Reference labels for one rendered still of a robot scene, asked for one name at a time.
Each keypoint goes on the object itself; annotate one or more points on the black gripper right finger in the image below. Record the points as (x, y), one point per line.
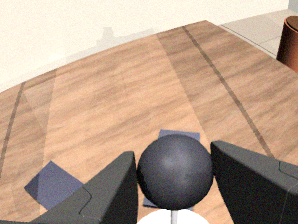
(256, 189)

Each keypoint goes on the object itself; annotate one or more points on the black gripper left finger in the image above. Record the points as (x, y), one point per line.
(110, 197)

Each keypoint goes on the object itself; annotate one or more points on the black flat bar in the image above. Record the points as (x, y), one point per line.
(166, 132)
(52, 185)

